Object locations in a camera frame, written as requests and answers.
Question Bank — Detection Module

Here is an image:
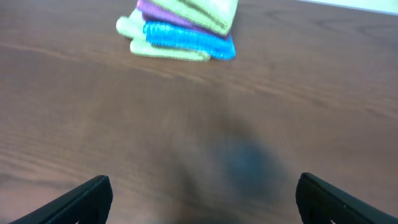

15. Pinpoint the blue folded cloth in stack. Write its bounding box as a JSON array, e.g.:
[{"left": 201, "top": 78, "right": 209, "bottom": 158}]
[{"left": 143, "top": 22, "right": 236, "bottom": 60}]

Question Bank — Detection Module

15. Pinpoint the green microfiber cloth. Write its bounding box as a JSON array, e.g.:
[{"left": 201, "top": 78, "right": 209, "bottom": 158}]
[{"left": 151, "top": 0, "right": 239, "bottom": 36}]

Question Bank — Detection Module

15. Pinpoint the purple folded cloth on stack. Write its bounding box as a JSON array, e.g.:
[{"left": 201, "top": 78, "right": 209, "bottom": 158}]
[{"left": 136, "top": 0, "right": 230, "bottom": 40}]

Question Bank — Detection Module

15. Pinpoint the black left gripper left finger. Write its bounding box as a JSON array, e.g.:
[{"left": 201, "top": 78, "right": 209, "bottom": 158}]
[{"left": 10, "top": 175, "right": 113, "bottom": 224}]

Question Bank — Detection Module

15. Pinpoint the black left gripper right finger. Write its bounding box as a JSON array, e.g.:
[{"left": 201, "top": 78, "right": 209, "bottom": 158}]
[{"left": 295, "top": 172, "right": 397, "bottom": 224}]

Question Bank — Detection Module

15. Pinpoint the light green cloth under stack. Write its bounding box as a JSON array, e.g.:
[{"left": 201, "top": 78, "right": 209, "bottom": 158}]
[{"left": 116, "top": 9, "right": 211, "bottom": 62}]

